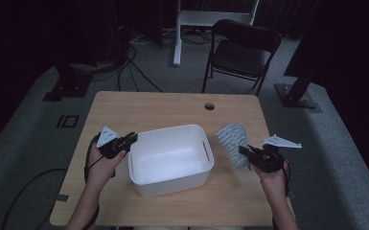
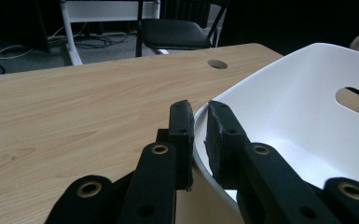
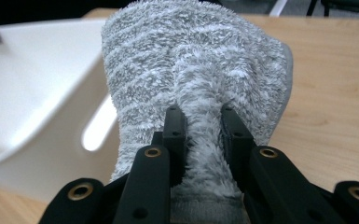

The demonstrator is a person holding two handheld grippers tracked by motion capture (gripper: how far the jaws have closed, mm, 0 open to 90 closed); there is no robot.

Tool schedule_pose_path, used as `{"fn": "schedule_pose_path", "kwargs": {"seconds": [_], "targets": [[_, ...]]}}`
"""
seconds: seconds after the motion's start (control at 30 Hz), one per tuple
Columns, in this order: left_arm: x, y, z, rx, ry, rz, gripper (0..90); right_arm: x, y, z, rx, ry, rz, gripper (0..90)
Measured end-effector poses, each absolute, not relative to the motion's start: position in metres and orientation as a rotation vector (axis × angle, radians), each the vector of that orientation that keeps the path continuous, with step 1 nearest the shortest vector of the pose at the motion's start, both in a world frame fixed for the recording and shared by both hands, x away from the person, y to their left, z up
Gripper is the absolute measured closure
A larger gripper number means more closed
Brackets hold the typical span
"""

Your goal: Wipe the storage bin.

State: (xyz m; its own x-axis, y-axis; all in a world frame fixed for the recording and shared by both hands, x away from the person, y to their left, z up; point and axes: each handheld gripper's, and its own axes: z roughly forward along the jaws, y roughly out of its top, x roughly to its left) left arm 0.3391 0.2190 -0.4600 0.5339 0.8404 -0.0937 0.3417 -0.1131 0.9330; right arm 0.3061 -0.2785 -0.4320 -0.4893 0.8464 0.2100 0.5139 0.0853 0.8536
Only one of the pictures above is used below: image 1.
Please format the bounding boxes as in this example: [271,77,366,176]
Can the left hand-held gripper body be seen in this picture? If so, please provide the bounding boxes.
[96,125,131,160]

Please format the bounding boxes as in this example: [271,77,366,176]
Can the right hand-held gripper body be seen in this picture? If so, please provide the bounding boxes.
[250,133,303,173]

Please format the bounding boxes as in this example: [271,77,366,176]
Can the grey fluffy cloth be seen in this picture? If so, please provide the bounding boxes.
[214,123,254,170]

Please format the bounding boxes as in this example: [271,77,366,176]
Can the white plastic bin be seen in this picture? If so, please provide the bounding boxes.
[127,124,216,198]

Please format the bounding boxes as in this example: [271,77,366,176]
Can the person's right hand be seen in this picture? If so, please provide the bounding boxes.
[254,160,289,193]

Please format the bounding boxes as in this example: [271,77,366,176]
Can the person's left hand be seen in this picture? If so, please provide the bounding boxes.
[87,135,127,188]

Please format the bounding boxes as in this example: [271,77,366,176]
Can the black metal stand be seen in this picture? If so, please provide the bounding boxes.
[274,37,323,114]

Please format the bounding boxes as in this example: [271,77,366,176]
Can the black metal stand base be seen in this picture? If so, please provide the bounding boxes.
[42,61,94,103]

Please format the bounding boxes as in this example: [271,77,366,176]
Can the black folding chair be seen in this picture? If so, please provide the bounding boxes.
[201,18,283,97]

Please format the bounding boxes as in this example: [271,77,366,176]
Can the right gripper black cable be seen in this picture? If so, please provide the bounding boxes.
[280,158,292,197]

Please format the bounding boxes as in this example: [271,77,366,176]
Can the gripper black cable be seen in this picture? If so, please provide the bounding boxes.
[280,158,292,197]
[1,133,101,230]

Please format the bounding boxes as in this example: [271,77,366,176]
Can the black floor cables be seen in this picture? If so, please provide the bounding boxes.
[90,42,164,94]

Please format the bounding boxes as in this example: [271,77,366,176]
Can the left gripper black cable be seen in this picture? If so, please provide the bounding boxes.
[1,133,101,230]

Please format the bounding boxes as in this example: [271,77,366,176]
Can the white desk frame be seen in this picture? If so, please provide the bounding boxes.
[173,0,260,67]

